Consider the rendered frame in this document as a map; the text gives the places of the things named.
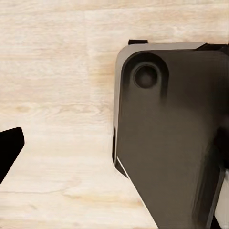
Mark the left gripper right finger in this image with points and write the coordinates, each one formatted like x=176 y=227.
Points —
x=221 y=142

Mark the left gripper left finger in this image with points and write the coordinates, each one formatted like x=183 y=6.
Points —
x=11 y=143

